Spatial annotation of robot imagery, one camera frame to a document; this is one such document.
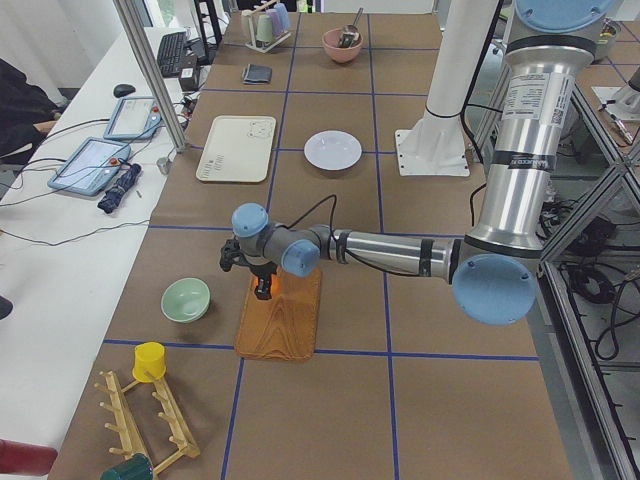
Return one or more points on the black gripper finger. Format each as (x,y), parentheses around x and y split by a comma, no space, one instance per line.
(260,291)

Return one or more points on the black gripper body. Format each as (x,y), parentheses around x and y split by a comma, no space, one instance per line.
(262,273)

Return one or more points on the orange fruit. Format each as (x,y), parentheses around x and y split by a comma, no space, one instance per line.
(271,285)

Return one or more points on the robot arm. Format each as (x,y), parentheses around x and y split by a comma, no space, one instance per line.
(491,269)

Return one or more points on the cream bear serving tray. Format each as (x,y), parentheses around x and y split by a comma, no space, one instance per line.
(238,149)

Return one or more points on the wooden cutting board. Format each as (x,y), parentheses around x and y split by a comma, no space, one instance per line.
(285,326)

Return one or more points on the green ceramic bowl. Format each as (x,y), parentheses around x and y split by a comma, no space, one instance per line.
(186,300)

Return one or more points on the yellow cup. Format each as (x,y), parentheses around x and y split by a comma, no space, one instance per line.
(149,362)

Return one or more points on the white ceramic plate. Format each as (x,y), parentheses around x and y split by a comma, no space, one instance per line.
(332,150)

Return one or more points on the folded dark blue umbrella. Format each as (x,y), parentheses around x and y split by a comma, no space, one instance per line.
(114,196)

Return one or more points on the wooden peg rack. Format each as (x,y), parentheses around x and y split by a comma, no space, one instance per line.
(146,421)

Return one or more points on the folded grey cloth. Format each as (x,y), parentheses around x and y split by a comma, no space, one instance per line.
(256,74)

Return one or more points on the teach pendant far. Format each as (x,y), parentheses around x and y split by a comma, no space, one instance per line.
(134,118)

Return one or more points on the teach pendant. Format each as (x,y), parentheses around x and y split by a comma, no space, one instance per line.
(134,118)
(91,167)

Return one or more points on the teach pendant near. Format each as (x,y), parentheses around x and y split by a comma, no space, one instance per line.
(91,167)

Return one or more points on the small black box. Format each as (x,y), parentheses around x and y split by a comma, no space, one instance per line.
(189,79)

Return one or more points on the dark green cup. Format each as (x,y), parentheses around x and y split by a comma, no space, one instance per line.
(138,467)

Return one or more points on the black computer mouse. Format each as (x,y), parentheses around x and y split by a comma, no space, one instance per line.
(122,90)

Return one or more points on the pink bowl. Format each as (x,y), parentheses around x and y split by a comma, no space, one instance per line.
(331,42)

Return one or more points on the green cup on rack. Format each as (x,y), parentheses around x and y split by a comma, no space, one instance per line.
(264,29)

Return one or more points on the black keyboard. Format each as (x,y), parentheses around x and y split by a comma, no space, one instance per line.
(170,54)

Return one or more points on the purple cup on rack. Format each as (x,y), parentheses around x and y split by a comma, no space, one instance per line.
(277,25)

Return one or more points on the metal scoop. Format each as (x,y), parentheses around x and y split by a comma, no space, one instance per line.
(350,34)

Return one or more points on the blue cup on rack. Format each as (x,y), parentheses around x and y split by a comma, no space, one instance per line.
(283,15)

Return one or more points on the red bottle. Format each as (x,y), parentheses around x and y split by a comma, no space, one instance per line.
(26,459)

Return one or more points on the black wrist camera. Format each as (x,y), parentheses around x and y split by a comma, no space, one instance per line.
(232,255)

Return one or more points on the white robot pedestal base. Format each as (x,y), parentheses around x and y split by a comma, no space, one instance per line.
(435,145)

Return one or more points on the white wire cup rack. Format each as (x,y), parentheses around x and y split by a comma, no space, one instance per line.
(263,46)

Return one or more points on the aluminium frame post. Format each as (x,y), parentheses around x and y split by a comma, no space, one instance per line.
(146,61)

